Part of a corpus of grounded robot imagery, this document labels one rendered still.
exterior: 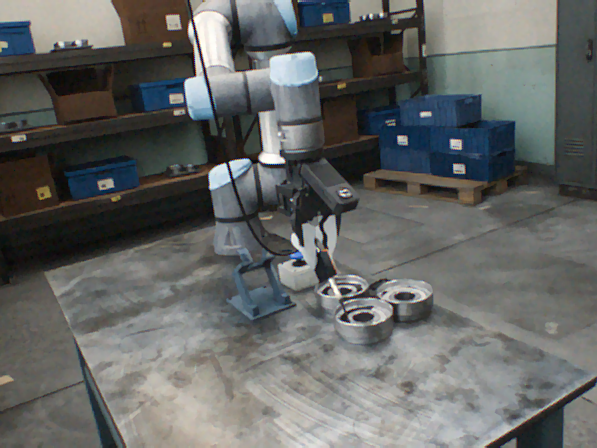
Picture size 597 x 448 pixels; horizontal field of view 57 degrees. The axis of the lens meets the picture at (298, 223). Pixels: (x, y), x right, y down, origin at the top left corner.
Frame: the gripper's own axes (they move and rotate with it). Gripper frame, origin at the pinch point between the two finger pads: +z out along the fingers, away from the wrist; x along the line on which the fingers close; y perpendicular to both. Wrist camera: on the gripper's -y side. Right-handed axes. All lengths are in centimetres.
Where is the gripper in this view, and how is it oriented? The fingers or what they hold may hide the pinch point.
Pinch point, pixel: (321, 260)
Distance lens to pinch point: 98.0
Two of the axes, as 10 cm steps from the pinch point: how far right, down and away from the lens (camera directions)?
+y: -5.2, -1.9, 8.3
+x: -8.5, 2.5, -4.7
